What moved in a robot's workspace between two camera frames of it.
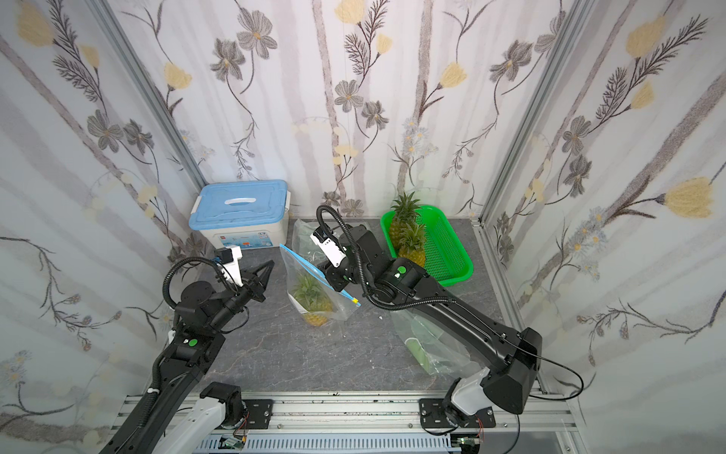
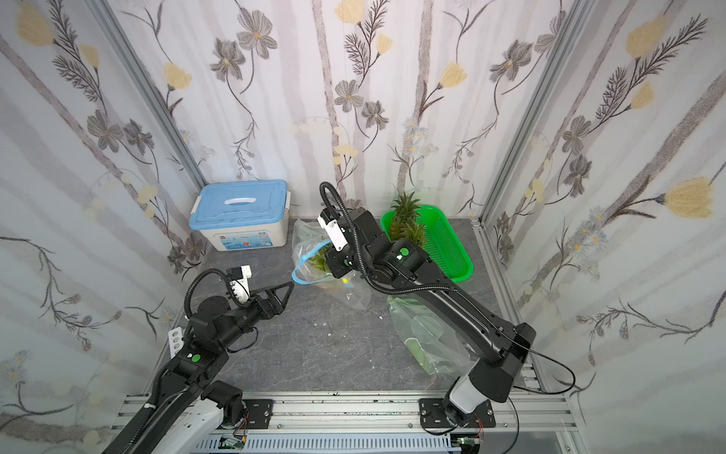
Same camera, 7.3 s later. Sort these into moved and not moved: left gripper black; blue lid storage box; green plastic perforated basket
Moved: left gripper black
Not moved: blue lid storage box; green plastic perforated basket
